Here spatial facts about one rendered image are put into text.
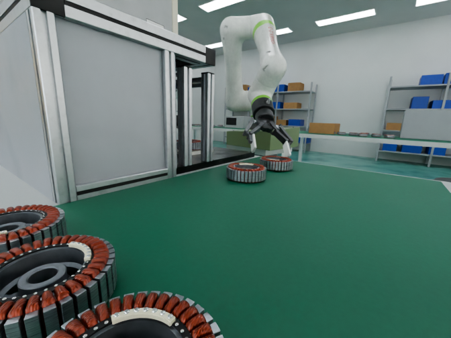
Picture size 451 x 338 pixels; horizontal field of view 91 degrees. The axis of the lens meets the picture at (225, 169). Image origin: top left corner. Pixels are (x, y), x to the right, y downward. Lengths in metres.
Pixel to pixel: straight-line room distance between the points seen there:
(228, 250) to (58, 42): 0.43
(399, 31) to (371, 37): 0.57
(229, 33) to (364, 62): 6.35
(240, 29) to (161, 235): 1.16
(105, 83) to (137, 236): 0.33
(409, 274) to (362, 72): 7.19
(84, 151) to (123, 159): 0.08
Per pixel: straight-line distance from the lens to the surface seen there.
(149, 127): 0.58
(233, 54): 1.37
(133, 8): 0.77
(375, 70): 7.42
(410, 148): 6.75
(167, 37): 0.63
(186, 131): 0.67
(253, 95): 1.01
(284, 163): 0.74
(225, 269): 0.27
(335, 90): 7.47
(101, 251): 0.25
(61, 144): 0.50
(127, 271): 0.28
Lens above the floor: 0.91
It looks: 13 degrees down
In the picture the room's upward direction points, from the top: 2 degrees clockwise
